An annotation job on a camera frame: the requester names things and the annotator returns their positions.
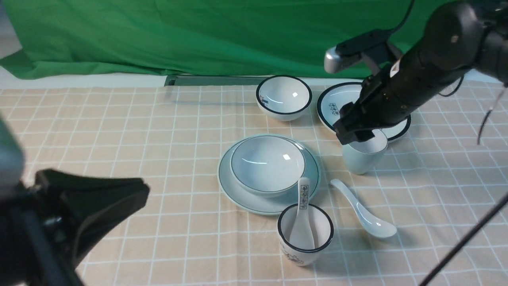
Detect black rimmed white cup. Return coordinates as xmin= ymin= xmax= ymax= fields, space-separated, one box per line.
xmin=277 ymin=203 xmax=334 ymax=267

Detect black cable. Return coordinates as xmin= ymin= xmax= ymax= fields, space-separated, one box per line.
xmin=419 ymin=193 xmax=508 ymax=286

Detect beige checkered tablecloth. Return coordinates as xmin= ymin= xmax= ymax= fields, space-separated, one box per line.
xmin=0 ymin=81 xmax=507 ymax=286

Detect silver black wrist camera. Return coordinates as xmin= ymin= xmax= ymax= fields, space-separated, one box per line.
xmin=323 ymin=29 xmax=403 ymax=75

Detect black rimmed white bowl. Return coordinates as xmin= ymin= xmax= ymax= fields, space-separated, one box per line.
xmin=256 ymin=75 xmax=313 ymax=122

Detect patterned white ceramic spoon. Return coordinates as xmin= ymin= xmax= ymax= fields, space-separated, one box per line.
xmin=290 ymin=177 xmax=314 ymax=250

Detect plain white ceramic spoon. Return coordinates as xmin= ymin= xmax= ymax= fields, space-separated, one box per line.
xmin=330 ymin=179 xmax=397 ymax=239

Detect pale green rimmed bowl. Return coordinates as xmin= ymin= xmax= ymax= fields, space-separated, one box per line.
xmin=229 ymin=135 xmax=307 ymax=197

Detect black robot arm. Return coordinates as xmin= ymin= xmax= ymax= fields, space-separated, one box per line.
xmin=1 ymin=0 xmax=507 ymax=286

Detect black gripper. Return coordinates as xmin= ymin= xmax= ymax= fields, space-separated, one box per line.
xmin=333 ymin=66 xmax=410 ymax=145

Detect pale green rimmed plate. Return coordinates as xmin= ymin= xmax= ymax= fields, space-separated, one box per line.
xmin=217 ymin=134 xmax=321 ymax=216

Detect pale green cup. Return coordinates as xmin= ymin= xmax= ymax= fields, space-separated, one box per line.
xmin=342 ymin=129 xmax=388 ymax=175

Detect black rimmed cartoon plate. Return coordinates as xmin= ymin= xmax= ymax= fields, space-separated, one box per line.
xmin=316 ymin=82 xmax=412 ymax=142

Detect green backdrop cloth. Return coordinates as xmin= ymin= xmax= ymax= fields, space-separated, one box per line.
xmin=1 ymin=0 xmax=411 ymax=79

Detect blurred black gripper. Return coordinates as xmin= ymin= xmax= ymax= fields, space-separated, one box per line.
xmin=1 ymin=169 xmax=150 ymax=286

